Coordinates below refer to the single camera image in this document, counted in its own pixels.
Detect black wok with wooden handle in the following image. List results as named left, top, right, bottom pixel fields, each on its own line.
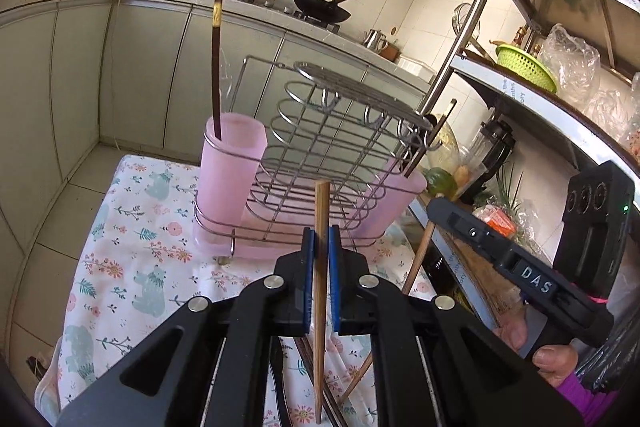
left=293, top=0, right=360, bottom=24

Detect green plant leaves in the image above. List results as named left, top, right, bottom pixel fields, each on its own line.
left=492, top=162, right=526, bottom=215

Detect steel kettle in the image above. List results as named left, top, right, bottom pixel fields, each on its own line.
left=362, top=28, right=390, bottom=50

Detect person's right hand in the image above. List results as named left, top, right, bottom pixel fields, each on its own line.
left=492, top=307, right=581, bottom=389

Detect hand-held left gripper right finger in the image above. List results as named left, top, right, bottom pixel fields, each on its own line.
left=327, top=225, right=585, bottom=427

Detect clear plastic bag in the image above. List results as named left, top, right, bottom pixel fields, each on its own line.
left=582, top=72, right=640, bottom=158
left=537, top=23, right=601, bottom=108

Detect metal wire utensil rack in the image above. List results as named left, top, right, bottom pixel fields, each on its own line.
left=192, top=56, right=441, bottom=265

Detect cardboard box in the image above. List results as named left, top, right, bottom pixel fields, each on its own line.
left=425, top=207, right=526, bottom=318

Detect dark brown wooden utensil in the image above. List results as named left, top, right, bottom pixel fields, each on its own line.
left=294, top=336, right=317, bottom=390

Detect clear container with vegetables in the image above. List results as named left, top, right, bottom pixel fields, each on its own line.
left=425, top=112, right=488, bottom=198

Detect black blender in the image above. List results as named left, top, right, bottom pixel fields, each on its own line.
left=457, top=119, right=516, bottom=202

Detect gas stove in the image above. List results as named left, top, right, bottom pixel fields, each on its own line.
left=212, top=0, right=346, bottom=32

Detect pink plastic cup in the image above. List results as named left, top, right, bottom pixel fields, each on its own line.
left=357, top=157, right=429, bottom=240
left=199, top=112, right=267, bottom=233

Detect pink drip tray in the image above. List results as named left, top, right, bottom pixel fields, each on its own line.
left=192, top=227, right=387, bottom=264

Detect metal strainer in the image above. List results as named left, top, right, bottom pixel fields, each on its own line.
left=452, top=3, right=482, bottom=50

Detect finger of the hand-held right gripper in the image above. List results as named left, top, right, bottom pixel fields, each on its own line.
left=427, top=197, right=511, bottom=270

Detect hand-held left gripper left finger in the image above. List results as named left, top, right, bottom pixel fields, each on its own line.
left=56, top=227, right=317, bottom=427

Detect orange package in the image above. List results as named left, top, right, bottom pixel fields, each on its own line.
left=472, top=204, right=521, bottom=240

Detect metal shelf rack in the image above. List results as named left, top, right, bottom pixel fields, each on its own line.
left=425, top=0, right=640, bottom=308

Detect person's right forearm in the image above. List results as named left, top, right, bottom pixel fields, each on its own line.
left=555, top=372, right=621, bottom=427

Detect white plastic container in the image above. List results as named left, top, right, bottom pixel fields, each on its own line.
left=397, top=56, right=435, bottom=78

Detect dark chopstick with gold band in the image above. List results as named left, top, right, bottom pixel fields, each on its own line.
left=209, top=0, right=224, bottom=142

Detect green plastic basket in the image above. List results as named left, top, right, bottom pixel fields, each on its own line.
left=495, top=43, right=560, bottom=94

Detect white cable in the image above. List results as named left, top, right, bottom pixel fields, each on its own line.
left=114, top=0, right=151, bottom=148

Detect floral tablecloth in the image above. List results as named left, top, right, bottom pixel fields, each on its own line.
left=35, top=154, right=441, bottom=427

